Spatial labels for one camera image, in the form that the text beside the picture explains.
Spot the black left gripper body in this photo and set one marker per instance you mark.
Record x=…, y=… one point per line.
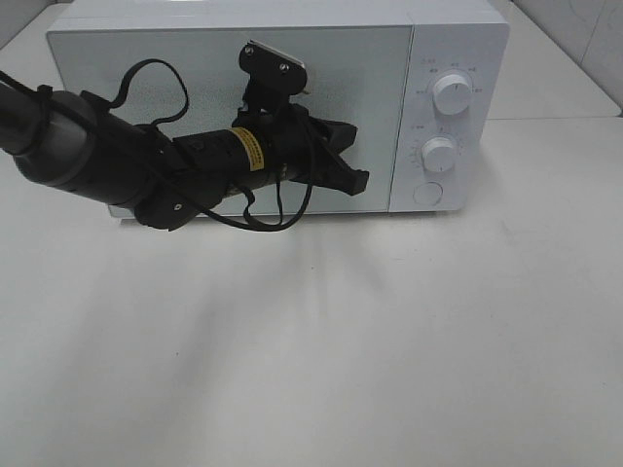
x=259, y=150

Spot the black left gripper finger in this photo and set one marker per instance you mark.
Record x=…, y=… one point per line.
x=330, y=170
x=274, y=77

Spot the white timer knob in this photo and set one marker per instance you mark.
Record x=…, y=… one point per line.
x=439, y=154

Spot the white microwave door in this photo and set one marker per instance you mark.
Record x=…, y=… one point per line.
x=356, y=75

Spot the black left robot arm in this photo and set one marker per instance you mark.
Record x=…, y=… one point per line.
x=74, y=142

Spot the white microwave oven body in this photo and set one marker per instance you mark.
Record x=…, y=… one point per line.
x=469, y=36

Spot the upper white power knob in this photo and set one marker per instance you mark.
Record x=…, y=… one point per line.
x=452, y=93

